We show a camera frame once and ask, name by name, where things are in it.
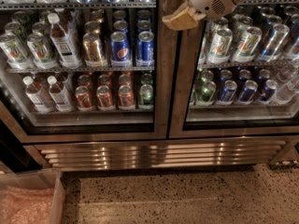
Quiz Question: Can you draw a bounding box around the iced tea bottle upper shelf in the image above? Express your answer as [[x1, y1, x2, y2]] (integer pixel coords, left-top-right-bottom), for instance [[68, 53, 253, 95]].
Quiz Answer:
[[48, 13, 81, 68]]

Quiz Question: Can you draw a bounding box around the steel fridge bottom grille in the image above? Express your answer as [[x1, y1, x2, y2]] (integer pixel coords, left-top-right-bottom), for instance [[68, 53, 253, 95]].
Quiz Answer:
[[26, 135, 298, 172]]

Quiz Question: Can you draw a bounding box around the clear plastic storage bin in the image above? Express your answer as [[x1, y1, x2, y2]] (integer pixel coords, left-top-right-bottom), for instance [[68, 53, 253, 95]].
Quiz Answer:
[[0, 169, 65, 224]]

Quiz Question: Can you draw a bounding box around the front right blue Pepsi can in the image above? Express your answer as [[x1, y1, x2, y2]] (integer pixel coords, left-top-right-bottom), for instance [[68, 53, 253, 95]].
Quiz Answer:
[[136, 31, 154, 66]]

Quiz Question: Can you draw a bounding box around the orange soda can right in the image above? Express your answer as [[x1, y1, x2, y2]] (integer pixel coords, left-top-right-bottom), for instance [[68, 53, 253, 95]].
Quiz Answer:
[[118, 85, 135, 110]]

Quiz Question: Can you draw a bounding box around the silver blue can right door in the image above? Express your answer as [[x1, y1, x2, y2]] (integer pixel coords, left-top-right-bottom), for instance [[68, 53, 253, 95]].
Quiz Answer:
[[257, 23, 290, 62]]

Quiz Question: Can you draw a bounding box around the orange soda can middle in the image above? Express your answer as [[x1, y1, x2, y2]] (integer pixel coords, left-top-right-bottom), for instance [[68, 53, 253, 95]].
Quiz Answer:
[[96, 86, 115, 110]]

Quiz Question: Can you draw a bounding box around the green soda can lower left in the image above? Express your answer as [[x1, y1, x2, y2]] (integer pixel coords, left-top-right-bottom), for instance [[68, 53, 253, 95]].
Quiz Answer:
[[139, 85, 153, 109]]

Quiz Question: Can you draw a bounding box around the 7up can door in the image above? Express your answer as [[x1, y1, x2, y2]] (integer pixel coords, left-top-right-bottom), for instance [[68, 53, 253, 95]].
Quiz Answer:
[[231, 26, 263, 63], [207, 28, 233, 64]]

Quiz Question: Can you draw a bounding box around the orange soda can left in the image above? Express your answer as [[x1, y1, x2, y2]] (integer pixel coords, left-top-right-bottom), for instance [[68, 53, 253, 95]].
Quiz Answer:
[[75, 86, 94, 111]]

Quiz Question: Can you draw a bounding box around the blue pepsi can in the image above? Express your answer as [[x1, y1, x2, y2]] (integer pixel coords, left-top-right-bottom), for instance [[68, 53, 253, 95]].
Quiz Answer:
[[136, 31, 154, 66], [110, 32, 131, 67]]

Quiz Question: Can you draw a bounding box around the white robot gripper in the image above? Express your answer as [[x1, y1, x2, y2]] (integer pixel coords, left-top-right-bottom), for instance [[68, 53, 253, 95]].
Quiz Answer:
[[162, 0, 236, 31]]

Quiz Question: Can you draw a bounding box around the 7up can right door left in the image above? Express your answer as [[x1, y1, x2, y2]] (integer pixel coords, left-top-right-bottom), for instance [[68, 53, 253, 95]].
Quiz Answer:
[[207, 28, 233, 64]]

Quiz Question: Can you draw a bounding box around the tea bottle lower far left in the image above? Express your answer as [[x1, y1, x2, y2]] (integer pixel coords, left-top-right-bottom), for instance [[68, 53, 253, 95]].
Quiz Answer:
[[22, 76, 54, 113]]

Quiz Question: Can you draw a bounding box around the green 7up can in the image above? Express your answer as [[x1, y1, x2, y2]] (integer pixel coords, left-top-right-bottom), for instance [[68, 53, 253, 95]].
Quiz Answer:
[[0, 34, 33, 70], [27, 33, 58, 69]]

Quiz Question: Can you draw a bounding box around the green can right door lower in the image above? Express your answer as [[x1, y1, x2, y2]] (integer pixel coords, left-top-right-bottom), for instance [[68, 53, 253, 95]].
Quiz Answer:
[[195, 81, 216, 106]]

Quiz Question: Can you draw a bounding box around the pink bubble wrap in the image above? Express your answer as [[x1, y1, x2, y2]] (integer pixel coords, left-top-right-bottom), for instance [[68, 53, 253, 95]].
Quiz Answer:
[[0, 187, 54, 224]]

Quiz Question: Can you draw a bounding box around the green 7up can far left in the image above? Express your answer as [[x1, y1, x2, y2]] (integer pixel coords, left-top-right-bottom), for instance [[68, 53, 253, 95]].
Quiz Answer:
[[0, 34, 33, 70]]

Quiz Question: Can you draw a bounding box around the orange soda can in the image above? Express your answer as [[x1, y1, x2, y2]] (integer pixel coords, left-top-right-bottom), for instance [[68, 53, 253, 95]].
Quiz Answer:
[[118, 85, 135, 110], [96, 86, 115, 110], [75, 86, 94, 111]]

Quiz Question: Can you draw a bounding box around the gold soda can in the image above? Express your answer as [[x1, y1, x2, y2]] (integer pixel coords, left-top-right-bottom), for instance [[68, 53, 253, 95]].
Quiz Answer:
[[82, 33, 107, 67]]

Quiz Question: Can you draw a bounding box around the glass fridge door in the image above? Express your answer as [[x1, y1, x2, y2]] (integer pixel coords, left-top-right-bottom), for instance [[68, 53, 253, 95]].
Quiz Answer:
[[170, 0, 299, 138], [0, 0, 177, 146]]

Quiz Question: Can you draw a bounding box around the tea bottle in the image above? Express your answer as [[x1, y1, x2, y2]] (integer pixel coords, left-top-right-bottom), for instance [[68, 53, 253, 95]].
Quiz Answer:
[[22, 76, 54, 113], [48, 76, 74, 112]]

